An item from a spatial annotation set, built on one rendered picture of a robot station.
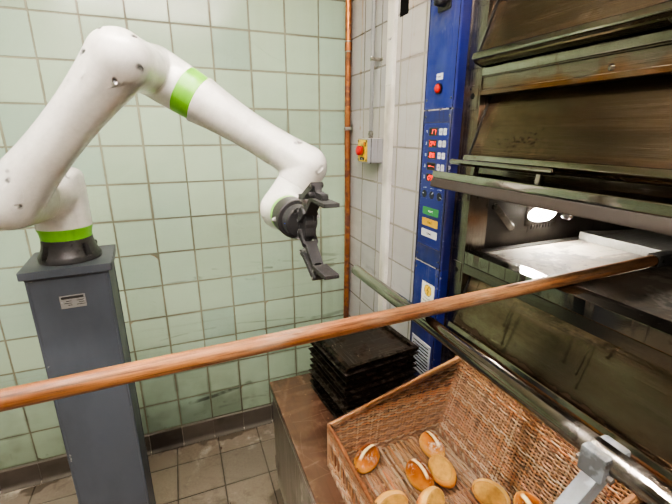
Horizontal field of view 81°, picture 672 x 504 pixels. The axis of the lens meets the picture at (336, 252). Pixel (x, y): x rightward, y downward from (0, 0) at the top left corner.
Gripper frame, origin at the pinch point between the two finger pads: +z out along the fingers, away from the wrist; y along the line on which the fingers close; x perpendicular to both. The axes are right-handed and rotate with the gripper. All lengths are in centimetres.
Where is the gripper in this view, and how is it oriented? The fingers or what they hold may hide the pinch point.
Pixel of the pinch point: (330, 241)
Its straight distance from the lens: 73.1
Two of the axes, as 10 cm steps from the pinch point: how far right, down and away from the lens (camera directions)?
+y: 0.0, 9.6, 2.9
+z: 3.8, 2.7, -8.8
